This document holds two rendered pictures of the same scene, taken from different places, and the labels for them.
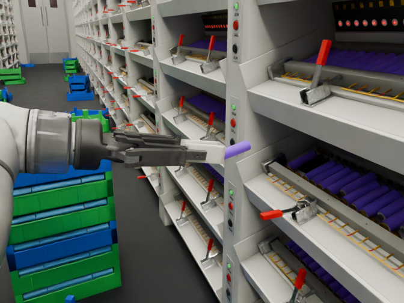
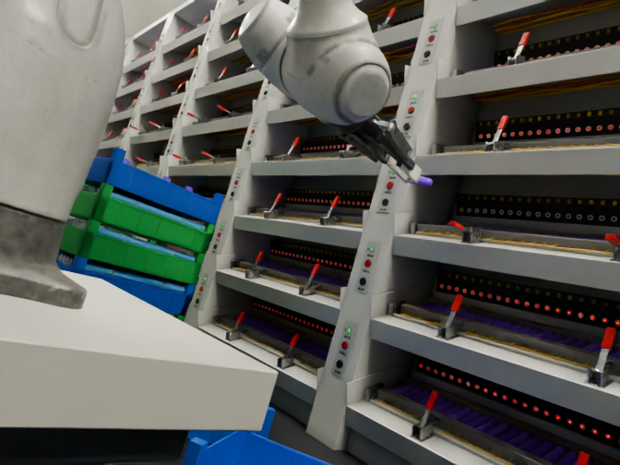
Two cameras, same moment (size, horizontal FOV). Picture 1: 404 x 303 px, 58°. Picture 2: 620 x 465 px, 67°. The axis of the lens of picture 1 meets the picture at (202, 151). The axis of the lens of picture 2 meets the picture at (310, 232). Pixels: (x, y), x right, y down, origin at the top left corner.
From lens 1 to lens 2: 69 cm
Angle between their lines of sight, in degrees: 32
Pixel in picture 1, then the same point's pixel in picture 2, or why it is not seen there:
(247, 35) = (424, 115)
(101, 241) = (172, 306)
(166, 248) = not seen: hidden behind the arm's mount
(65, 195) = (165, 227)
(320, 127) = (504, 162)
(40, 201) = (140, 220)
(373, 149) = (555, 163)
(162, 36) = (262, 140)
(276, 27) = (440, 121)
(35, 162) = not seen: hidden behind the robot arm
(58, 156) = not seen: hidden behind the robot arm
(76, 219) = (160, 263)
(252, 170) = (402, 226)
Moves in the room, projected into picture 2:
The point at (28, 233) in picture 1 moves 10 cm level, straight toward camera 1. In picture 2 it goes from (110, 253) to (133, 261)
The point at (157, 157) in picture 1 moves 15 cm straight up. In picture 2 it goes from (400, 139) to (422, 64)
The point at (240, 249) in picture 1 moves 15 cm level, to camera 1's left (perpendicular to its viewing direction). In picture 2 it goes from (375, 303) to (315, 284)
